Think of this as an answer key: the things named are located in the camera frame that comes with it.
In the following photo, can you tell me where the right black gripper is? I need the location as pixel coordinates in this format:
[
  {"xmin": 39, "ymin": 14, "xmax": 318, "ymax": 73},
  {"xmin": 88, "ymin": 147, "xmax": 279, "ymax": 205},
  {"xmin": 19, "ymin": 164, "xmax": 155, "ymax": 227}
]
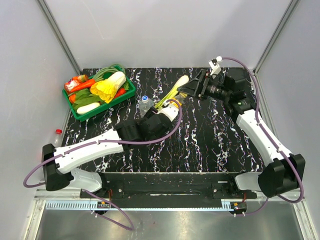
[{"xmin": 177, "ymin": 69, "xmax": 231, "ymax": 102}]

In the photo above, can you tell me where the orange juice bottle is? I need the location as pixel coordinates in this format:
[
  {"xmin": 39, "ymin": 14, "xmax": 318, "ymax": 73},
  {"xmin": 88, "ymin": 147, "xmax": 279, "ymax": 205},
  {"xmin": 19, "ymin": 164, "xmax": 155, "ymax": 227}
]
[{"xmin": 171, "ymin": 92, "xmax": 188, "ymax": 109}]

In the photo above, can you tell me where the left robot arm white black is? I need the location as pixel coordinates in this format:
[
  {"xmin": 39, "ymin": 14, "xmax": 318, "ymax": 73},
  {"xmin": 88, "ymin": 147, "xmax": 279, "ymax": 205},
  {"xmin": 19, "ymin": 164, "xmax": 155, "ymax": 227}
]
[{"xmin": 41, "ymin": 104, "xmax": 179, "ymax": 198}]

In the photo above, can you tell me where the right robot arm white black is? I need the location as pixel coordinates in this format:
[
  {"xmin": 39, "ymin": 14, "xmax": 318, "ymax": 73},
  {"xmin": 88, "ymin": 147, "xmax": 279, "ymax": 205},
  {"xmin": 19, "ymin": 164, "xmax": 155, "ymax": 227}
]
[{"xmin": 177, "ymin": 69, "xmax": 306, "ymax": 198}]

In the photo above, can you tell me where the clear bottle blue cap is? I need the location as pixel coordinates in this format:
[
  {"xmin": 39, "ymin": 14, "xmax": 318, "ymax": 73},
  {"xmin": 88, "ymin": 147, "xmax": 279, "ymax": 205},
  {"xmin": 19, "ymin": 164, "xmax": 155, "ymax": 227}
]
[{"xmin": 138, "ymin": 95, "xmax": 154, "ymax": 118}]

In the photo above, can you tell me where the water bottle red cap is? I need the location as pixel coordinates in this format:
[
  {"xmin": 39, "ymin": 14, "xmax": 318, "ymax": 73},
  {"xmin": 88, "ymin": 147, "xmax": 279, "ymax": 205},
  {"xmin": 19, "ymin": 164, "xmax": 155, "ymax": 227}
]
[{"xmin": 52, "ymin": 129, "xmax": 63, "ymax": 148}]

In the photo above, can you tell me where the toy green onion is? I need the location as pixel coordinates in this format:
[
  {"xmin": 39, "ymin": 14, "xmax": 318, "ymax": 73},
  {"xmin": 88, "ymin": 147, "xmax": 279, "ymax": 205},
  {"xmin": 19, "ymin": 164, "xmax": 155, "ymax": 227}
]
[{"xmin": 154, "ymin": 75, "xmax": 189, "ymax": 110}]

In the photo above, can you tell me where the black marble mat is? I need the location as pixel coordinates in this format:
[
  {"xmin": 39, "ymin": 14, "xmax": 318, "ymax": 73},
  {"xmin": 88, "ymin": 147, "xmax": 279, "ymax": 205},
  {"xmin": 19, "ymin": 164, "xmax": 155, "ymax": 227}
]
[{"xmin": 60, "ymin": 66, "xmax": 266, "ymax": 174}]

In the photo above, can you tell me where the small orange carrot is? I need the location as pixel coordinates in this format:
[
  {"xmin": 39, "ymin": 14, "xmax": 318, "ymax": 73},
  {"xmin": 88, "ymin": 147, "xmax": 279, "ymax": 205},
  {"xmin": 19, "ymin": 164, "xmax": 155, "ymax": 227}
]
[{"xmin": 114, "ymin": 87, "xmax": 127, "ymax": 99}]

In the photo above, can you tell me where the toy napa cabbage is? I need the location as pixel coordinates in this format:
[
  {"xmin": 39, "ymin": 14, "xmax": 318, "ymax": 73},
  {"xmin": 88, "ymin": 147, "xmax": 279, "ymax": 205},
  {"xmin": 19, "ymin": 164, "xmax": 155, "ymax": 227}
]
[{"xmin": 90, "ymin": 71, "xmax": 127, "ymax": 104}]

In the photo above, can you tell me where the green plastic basket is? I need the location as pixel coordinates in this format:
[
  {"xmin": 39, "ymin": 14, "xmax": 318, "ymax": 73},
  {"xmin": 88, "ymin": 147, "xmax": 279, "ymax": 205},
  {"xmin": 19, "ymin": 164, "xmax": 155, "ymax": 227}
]
[{"xmin": 62, "ymin": 77, "xmax": 136, "ymax": 122}]

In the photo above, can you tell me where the green beans bundle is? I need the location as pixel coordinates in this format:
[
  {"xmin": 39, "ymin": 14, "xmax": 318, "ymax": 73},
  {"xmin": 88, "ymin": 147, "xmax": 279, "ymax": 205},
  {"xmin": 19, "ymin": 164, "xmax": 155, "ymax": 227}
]
[{"xmin": 89, "ymin": 64, "xmax": 126, "ymax": 82}]

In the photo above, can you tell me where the white toy radish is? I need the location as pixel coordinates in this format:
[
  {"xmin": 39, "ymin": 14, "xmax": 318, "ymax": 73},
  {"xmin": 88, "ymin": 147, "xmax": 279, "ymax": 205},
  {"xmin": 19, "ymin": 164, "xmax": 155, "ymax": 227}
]
[{"xmin": 76, "ymin": 102, "xmax": 100, "ymax": 115}]

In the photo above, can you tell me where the long orange carrot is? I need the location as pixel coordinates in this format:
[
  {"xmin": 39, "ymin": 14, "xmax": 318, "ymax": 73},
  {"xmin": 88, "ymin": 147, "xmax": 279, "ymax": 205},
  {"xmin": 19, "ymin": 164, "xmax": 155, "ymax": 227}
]
[{"xmin": 70, "ymin": 79, "xmax": 96, "ymax": 93}]

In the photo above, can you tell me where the green leafy vegetable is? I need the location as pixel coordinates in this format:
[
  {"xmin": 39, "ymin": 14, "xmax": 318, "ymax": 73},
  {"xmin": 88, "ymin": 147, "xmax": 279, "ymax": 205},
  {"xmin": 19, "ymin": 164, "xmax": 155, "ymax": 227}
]
[{"xmin": 72, "ymin": 88, "xmax": 103, "ymax": 111}]

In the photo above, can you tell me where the orange tomato piece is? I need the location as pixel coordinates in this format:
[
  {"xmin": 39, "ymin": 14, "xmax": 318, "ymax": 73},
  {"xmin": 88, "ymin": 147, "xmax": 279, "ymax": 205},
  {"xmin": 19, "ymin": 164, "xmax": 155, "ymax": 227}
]
[{"xmin": 68, "ymin": 94, "xmax": 76, "ymax": 104}]

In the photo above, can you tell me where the red snack packet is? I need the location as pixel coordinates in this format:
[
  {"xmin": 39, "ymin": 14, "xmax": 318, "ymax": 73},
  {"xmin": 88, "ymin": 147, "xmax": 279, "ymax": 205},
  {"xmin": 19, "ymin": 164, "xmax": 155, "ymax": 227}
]
[{"xmin": 64, "ymin": 74, "xmax": 89, "ymax": 94}]

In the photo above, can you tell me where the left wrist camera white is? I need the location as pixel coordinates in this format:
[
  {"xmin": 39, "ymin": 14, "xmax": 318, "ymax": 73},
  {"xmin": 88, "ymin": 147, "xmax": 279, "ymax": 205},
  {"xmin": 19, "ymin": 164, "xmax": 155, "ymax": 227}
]
[{"xmin": 158, "ymin": 99, "xmax": 181, "ymax": 122}]

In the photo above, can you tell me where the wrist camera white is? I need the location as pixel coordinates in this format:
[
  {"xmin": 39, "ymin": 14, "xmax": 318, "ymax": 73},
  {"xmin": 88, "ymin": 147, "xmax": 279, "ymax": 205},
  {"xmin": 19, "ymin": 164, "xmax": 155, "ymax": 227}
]
[
  {"xmin": 208, "ymin": 56, "xmax": 223, "ymax": 76},
  {"xmin": 158, "ymin": 99, "xmax": 181, "ymax": 122}
]

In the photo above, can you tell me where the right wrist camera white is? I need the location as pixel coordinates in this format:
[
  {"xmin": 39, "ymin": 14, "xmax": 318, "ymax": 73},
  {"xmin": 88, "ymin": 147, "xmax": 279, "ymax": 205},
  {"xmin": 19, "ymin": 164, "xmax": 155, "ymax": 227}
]
[{"xmin": 208, "ymin": 56, "xmax": 223, "ymax": 76}]

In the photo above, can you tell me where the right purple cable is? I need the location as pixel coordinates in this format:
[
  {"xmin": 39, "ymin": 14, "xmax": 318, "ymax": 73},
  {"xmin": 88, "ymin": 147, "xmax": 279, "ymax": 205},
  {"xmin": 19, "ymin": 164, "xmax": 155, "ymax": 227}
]
[{"xmin": 222, "ymin": 56, "xmax": 306, "ymax": 217}]

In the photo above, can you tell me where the purple cable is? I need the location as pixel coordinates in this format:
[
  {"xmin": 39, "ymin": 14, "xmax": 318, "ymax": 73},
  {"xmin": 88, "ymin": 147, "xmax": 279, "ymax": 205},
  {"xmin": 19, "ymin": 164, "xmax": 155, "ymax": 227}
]
[
  {"xmin": 22, "ymin": 98, "xmax": 183, "ymax": 231},
  {"xmin": 222, "ymin": 56, "xmax": 306, "ymax": 217}
]

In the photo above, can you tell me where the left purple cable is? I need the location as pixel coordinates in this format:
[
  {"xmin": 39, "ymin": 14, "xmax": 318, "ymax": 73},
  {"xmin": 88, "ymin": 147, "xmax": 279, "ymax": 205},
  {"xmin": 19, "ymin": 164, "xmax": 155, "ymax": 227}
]
[{"xmin": 22, "ymin": 98, "xmax": 183, "ymax": 231}]

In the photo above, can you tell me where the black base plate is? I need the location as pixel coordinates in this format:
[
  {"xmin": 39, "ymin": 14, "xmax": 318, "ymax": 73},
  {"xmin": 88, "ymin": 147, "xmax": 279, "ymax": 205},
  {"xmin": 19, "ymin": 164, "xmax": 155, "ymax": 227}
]
[{"xmin": 93, "ymin": 172, "xmax": 257, "ymax": 200}]

